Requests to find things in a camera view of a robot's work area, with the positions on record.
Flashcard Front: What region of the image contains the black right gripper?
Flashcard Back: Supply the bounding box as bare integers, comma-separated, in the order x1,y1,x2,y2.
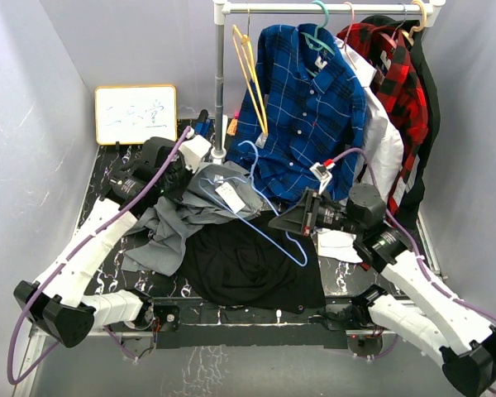
269,189,363,236

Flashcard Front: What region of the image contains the light blue wire hanger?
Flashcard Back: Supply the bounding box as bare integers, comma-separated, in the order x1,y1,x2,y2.
198,141,308,267

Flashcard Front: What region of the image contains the grey shirt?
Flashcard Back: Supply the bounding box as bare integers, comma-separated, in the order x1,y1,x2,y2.
122,161,263,276

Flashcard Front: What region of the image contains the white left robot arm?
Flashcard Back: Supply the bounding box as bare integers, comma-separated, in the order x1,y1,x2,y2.
13,136,209,348

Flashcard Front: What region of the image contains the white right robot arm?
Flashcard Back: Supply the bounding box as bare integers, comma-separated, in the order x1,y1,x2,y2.
269,184,496,396

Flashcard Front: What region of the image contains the black shirt on table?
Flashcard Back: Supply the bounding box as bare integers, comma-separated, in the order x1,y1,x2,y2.
179,211,325,313

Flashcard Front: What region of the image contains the white shirt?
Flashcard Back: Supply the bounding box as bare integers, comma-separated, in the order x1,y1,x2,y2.
317,36,405,264

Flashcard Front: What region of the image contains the blue plaid shirt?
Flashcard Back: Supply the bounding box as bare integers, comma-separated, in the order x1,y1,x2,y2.
227,23,365,205

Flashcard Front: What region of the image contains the yellow plastic hanger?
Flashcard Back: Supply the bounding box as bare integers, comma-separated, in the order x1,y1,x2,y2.
231,25,269,139

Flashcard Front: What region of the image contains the red black plaid shirt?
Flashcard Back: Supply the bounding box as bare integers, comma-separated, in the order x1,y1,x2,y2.
337,22,428,227

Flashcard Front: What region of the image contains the teal plastic hanger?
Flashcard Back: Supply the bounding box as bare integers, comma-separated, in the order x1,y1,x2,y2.
300,1,336,78

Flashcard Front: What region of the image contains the pink hanger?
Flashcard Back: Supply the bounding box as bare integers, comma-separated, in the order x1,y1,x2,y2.
342,1,357,70

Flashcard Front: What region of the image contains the beige wooden hanger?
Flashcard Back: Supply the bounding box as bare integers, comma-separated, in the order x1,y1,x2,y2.
398,0,427,45

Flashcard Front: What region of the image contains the white paper price tag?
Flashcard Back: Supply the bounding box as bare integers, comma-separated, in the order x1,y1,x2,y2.
215,182,246,214

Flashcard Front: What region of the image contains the blue stapler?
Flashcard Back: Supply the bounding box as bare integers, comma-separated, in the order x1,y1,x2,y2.
194,109,212,138

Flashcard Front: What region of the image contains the orange small object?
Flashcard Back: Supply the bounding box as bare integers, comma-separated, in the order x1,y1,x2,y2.
227,118,237,136

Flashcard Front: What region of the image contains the yellow framed whiteboard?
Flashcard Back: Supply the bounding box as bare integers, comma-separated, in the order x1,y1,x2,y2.
94,84,177,146

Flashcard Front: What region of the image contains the black hanging garment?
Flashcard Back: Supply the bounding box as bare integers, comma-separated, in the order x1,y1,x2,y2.
362,15,441,227

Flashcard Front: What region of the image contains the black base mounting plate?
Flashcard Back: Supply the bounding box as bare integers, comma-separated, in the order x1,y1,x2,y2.
109,298,399,359

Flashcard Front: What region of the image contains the metal clothes rack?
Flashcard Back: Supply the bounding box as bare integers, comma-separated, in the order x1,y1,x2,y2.
211,0,446,164

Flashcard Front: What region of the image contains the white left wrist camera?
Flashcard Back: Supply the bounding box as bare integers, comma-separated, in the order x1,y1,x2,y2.
179,126,212,174

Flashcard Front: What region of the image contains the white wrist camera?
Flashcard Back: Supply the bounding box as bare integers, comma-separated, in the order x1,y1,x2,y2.
310,160,335,194
179,126,212,174

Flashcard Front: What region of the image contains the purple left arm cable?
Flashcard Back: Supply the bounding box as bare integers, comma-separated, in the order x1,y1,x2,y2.
7,126,193,385

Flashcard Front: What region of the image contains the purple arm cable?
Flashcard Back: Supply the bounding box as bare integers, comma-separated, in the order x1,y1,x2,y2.
326,147,496,397
7,126,193,385

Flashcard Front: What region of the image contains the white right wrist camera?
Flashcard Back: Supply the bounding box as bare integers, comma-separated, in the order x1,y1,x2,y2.
310,160,335,194

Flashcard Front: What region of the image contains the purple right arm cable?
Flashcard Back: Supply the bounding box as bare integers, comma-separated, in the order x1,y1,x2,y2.
326,147,496,397

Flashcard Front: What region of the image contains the aluminium frame rail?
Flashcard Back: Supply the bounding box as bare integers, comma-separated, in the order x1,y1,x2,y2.
12,214,495,397

